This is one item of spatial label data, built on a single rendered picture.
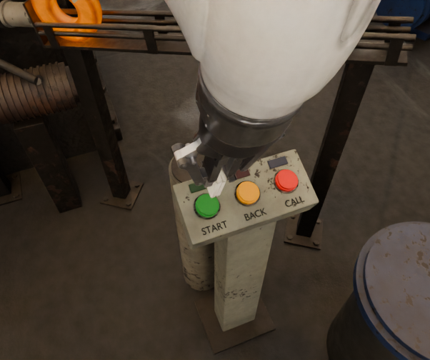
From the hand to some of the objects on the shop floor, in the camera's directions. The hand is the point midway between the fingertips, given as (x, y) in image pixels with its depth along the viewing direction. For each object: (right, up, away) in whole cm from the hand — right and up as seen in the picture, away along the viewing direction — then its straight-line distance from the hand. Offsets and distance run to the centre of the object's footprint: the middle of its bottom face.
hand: (215, 180), depth 55 cm
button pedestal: (+6, -40, +60) cm, 72 cm away
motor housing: (-49, -6, +87) cm, 100 cm away
